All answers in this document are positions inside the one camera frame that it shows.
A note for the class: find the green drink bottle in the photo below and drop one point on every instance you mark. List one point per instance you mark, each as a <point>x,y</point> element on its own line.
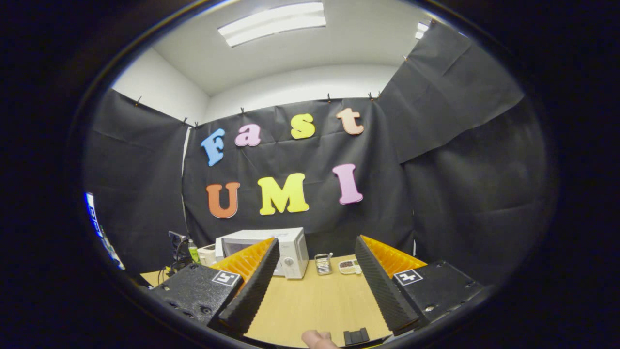
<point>193,252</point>

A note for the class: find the long ceiling light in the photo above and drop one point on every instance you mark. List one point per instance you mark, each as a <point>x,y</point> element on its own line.
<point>271,23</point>

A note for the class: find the white divided dish with beans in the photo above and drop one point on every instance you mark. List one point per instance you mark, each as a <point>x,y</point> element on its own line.
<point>348,266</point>

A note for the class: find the cream toaster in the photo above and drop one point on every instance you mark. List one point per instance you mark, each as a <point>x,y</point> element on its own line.
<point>207,254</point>

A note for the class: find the black backdrop cloth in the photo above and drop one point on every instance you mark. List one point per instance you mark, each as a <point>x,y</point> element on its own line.
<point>460,194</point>

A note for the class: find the small ceiling light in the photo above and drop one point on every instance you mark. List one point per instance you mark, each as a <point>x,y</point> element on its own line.
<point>422,30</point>

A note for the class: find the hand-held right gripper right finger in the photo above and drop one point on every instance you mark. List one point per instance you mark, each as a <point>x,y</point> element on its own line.
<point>382,295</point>

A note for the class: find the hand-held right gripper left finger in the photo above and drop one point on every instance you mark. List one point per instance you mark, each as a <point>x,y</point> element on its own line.
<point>254,295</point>

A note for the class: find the white blue banner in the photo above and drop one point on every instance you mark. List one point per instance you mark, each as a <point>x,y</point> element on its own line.
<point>92,213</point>

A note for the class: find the white microwave oven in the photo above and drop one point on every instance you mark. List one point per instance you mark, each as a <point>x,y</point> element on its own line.
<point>293,247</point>

